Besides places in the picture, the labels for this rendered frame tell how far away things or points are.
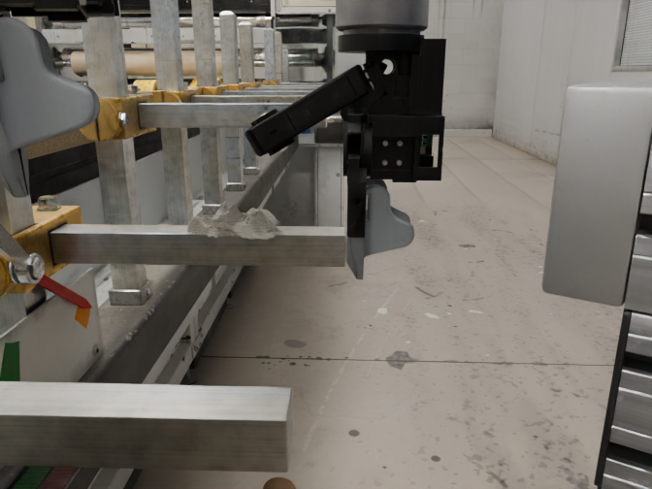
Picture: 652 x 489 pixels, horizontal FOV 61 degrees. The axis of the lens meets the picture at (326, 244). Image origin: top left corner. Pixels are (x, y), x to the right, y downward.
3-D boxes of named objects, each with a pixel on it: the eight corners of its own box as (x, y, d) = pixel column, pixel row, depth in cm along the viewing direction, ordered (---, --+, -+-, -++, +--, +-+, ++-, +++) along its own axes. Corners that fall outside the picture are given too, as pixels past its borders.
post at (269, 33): (277, 156, 222) (274, 28, 208) (277, 158, 219) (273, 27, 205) (269, 156, 222) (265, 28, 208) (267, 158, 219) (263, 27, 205)
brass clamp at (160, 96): (204, 116, 103) (203, 88, 101) (183, 123, 90) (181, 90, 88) (171, 116, 103) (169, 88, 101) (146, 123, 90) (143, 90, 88)
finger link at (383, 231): (413, 291, 49) (418, 187, 46) (345, 290, 49) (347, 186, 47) (409, 278, 52) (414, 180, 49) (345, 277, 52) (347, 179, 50)
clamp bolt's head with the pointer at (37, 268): (107, 296, 59) (34, 248, 45) (103, 319, 58) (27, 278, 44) (90, 296, 59) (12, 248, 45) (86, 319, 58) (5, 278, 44)
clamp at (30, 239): (87, 252, 58) (81, 205, 56) (13, 304, 45) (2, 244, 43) (34, 251, 58) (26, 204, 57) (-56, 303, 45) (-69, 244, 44)
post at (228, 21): (244, 203, 151) (236, 12, 137) (242, 206, 148) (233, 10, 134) (231, 203, 151) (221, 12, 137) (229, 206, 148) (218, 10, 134)
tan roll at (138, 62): (324, 75, 299) (324, 50, 295) (323, 75, 287) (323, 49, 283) (62, 75, 304) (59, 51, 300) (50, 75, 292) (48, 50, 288)
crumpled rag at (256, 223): (290, 219, 54) (289, 196, 54) (282, 240, 48) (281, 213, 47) (200, 219, 55) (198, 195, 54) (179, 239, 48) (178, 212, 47)
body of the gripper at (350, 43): (440, 190, 46) (450, 32, 42) (336, 189, 46) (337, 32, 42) (428, 174, 53) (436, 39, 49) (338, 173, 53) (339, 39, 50)
